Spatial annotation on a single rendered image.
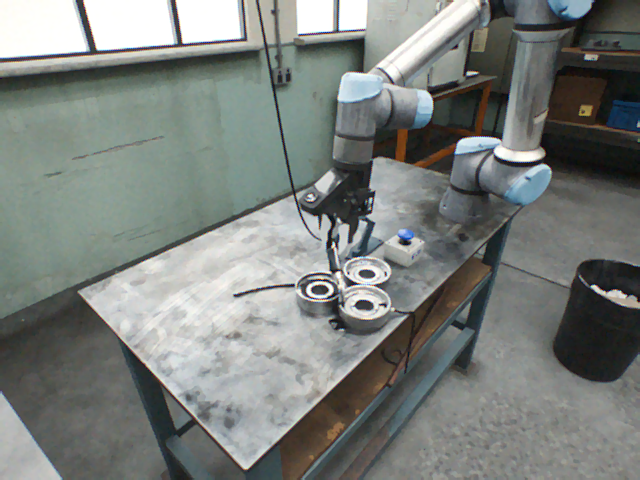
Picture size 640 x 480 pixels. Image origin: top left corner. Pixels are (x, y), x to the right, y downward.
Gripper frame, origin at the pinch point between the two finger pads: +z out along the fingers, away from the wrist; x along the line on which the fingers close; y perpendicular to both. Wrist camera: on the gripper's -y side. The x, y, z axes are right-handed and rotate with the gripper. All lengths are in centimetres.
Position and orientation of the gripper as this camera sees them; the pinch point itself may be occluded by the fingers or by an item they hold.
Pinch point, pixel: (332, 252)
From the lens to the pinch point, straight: 84.4
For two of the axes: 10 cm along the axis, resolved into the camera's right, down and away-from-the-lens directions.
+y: 6.7, -2.8, 6.9
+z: -1.0, 8.9, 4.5
